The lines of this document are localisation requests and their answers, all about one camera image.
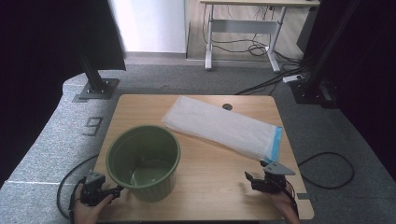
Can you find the person's right hand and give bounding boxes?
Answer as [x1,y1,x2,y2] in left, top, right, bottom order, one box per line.
[264,189,302,224]

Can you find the black curtain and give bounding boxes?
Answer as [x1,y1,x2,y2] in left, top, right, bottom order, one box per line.
[297,0,396,172]
[0,0,127,188]

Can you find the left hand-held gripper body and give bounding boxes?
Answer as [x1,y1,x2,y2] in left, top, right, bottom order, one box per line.
[80,170,110,207]

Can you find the white metal frame desk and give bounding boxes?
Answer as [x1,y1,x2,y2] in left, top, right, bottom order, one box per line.
[199,0,321,73]

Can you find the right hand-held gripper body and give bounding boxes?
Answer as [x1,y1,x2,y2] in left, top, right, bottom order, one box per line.
[251,161,296,194]

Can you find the white plastic bag blue edge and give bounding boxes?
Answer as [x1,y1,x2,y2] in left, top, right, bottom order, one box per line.
[161,95,284,162]

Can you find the black metal stand grey base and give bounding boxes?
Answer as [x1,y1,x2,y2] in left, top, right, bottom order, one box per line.
[78,50,120,101]

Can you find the thin hanging desk cables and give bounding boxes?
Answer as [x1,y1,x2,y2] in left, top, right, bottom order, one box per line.
[202,4,283,58]

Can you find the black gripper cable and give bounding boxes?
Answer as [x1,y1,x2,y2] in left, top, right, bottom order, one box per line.
[56,153,100,224]
[281,178,301,218]

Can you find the person's left hand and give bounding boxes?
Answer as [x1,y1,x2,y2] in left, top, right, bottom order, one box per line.
[73,185,115,224]

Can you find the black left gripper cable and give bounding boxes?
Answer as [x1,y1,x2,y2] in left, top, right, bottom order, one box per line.
[56,153,100,224]

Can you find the black floor cable bundle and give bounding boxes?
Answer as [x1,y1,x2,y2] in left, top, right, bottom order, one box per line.
[234,50,316,96]

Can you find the green plastic bin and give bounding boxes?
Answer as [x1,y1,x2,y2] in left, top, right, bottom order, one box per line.
[106,124,182,203]

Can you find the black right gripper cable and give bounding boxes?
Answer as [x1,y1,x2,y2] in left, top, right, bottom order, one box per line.
[281,178,301,218]

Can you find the white power strip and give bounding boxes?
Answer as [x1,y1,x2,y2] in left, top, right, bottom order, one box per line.
[282,74,304,84]

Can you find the black looped floor cable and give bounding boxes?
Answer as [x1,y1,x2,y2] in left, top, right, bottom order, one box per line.
[297,151,355,190]

